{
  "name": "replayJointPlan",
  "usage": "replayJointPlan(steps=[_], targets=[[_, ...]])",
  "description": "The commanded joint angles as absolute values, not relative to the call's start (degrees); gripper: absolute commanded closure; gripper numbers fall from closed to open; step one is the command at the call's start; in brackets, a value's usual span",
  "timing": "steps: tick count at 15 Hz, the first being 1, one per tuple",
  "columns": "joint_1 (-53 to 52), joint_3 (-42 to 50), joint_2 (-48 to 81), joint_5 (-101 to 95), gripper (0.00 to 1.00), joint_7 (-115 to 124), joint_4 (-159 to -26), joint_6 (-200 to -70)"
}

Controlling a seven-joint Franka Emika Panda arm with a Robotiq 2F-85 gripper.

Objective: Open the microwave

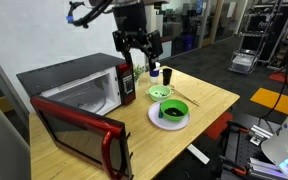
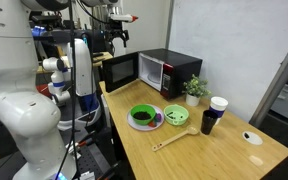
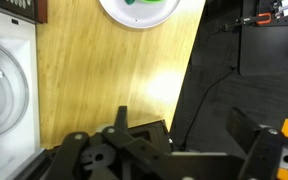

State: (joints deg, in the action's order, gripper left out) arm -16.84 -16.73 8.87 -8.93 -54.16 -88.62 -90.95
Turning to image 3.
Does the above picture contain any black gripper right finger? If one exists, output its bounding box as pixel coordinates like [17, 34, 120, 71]
[225, 106, 288, 180]

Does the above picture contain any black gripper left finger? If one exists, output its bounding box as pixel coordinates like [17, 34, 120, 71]
[45, 105, 198, 180]

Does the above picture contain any red black microwave body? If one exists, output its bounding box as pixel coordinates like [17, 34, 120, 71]
[0, 0, 49, 180]

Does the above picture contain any glass microwave turntable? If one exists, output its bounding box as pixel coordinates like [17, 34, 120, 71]
[0, 37, 30, 140]

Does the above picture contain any orange black clamp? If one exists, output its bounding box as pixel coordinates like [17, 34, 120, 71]
[211, 12, 274, 36]

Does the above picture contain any lavender round plate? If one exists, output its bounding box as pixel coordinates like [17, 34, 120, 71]
[98, 0, 182, 30]

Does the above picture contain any bright green bowl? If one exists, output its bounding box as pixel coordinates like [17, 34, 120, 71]
[138, 0, 167, 5]

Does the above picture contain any black floor cable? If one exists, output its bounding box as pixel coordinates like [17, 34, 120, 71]
[179, 65, 237, 152]

